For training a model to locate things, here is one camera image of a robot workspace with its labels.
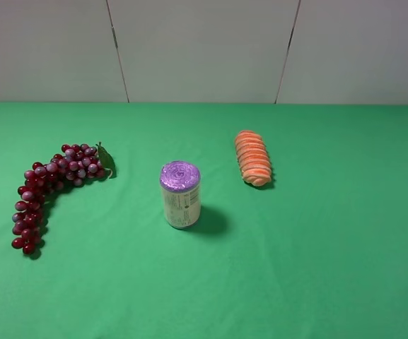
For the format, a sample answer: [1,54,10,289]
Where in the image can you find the red plastic grape bunch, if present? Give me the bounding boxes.
[11,142,117,256]

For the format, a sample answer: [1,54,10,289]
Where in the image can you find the purple trash bag roll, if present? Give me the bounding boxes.
[159,160,201,230]

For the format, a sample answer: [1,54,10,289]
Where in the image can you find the orange twisted bread loaf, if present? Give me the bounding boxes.
[235,130,272,187]

